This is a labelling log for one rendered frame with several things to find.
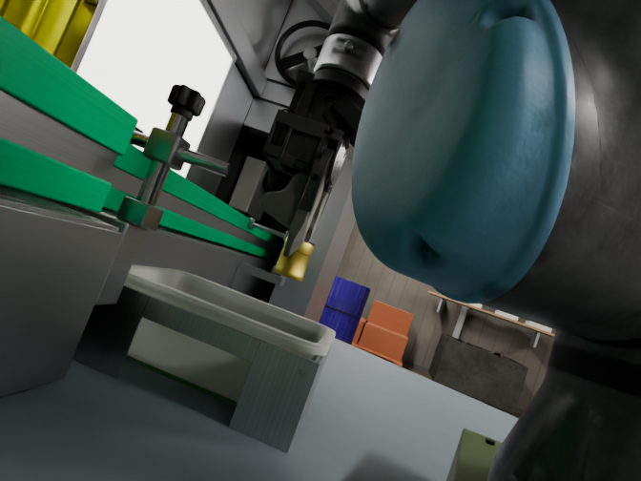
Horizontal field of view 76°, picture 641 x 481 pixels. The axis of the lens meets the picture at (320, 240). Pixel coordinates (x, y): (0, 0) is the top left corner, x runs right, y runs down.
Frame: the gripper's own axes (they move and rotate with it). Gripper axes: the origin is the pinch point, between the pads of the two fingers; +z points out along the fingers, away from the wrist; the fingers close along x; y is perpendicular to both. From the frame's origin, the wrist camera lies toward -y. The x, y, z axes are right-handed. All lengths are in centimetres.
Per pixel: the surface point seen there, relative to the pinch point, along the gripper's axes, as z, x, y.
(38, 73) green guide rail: -3.4, 26.7, 12.9
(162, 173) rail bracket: -1.6, 14.5, 10.8
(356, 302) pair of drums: 20, -384, -13
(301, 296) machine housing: 10, -70, 6
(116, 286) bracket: 8.6, 14.2, 11.0
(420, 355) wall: 74, -632, -139
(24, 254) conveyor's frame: 6.6, 24.7, 11.1
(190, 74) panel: -27, -30, 38
